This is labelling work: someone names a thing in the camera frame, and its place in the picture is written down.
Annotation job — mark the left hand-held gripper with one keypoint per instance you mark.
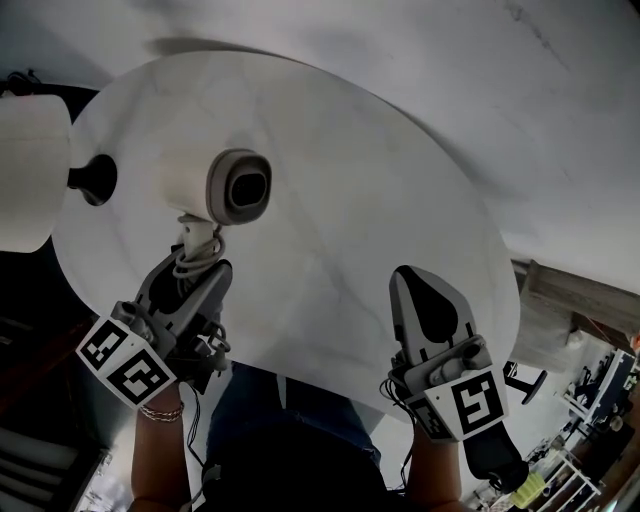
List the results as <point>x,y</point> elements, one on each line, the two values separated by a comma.
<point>130,370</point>

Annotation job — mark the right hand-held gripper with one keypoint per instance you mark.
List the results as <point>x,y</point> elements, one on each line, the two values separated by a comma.
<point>475,400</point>

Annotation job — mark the white hair dryer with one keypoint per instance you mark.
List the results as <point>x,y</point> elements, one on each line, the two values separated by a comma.
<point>187,187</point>

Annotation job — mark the white curved table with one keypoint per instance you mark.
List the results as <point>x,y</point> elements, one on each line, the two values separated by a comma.
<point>350,200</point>

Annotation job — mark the person's right forearm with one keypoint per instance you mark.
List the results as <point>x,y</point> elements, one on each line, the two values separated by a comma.
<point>432,475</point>

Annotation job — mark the person's left forearm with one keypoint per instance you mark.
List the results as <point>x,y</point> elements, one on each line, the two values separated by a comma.
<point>160,465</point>

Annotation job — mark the wooden cube shelf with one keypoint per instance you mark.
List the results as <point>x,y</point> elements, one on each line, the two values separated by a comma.
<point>545,320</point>

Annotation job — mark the person's blue jeans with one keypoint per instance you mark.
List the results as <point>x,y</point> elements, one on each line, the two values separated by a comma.
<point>250,400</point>

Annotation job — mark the black office chair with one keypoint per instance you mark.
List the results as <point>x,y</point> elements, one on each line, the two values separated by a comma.
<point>495,455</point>

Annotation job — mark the wooden slatted structure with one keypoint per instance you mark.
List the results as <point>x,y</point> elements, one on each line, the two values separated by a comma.
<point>40,370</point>

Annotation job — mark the white office desk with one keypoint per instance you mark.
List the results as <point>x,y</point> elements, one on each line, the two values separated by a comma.
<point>600,390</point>

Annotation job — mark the white table lamp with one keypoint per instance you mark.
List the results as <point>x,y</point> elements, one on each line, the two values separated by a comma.
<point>30,175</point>

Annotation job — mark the person's black shirt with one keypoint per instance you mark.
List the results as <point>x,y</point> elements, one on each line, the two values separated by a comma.
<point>300,480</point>

